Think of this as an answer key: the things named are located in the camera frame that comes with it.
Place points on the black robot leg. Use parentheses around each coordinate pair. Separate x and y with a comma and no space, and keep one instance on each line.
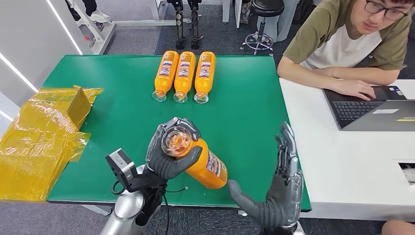
(195,22)
(179,22)

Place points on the orange juice bottle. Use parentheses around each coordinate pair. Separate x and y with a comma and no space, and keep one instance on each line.
(184,76)
(204,76)
(165,74)
(202,165)

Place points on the white metal stand frame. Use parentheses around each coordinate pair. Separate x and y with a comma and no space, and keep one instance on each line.
(146,23)

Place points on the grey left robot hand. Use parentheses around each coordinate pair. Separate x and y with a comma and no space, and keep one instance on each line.
(162,165)

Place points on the person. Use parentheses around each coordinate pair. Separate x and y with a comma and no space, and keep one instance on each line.
(340,45)
(97,15)

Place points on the black-framed glasses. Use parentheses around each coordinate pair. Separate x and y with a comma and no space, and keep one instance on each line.
(373,7)

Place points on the green table mat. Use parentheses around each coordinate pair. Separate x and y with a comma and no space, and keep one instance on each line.
(243,113)

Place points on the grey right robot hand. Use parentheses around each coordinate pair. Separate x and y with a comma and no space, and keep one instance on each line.
(282,201)

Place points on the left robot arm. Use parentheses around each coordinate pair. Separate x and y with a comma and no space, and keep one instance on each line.
(126,207)

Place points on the yellow film wrapped carton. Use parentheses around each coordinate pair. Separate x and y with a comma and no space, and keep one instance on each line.
(39,146)

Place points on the white desk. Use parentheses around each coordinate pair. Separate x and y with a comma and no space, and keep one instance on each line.
(350,168)

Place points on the black round stool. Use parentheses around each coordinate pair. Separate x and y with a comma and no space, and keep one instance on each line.
(267,7)

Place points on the grey laptop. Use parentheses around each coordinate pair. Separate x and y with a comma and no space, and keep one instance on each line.
(356,110)

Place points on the person's knee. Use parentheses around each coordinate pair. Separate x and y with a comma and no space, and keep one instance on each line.
(398,228)

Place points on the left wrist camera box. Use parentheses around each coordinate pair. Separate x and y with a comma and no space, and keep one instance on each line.
(121,165)

